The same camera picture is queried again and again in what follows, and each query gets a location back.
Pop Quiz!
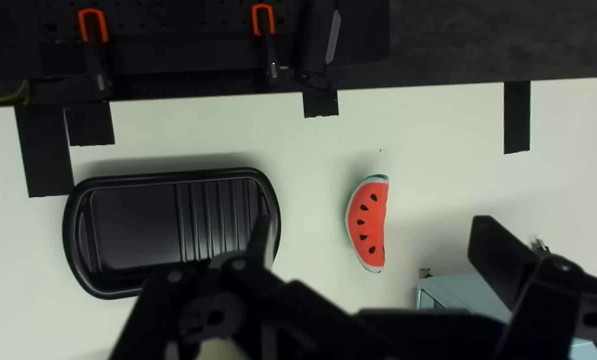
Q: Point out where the narrow black tape strip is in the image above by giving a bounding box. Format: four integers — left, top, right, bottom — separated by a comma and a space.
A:
501, 81, 533, 156

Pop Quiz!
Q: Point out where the long black tape strip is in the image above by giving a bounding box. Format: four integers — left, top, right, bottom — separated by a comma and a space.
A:
13, 105, 77, 200

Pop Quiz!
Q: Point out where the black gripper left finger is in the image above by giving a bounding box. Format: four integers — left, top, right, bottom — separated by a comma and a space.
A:
109, 215, 353, 360

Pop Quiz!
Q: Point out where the red watermelon slice toy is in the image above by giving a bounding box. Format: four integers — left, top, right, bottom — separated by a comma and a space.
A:
343, 172, 391, 274

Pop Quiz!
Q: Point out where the black ridged plastic tray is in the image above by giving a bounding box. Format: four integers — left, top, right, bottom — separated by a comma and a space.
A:
61, 166, 283, 300

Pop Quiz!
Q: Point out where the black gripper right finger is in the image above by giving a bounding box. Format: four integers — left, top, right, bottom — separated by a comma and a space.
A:
467, 215, 597, 360

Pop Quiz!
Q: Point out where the short black tape strip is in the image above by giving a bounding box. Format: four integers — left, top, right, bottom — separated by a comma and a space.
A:
301, 88, 341, 120
63, 98, 117, 149

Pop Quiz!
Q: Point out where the black table edge board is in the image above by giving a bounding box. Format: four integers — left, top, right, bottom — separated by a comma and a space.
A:
0, 0, 597, 111

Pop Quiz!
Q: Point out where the black bar clamp handle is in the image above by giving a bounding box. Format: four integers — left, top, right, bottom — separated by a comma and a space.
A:
295, 0, 345, 90

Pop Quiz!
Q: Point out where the light blue toaster oven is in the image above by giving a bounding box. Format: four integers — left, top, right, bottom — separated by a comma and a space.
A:
413, 269, 515, 318

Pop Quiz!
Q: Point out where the orange and black clamp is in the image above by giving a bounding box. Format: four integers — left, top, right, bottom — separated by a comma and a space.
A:
249, 2, 283, 85
75, 7, 113, 96

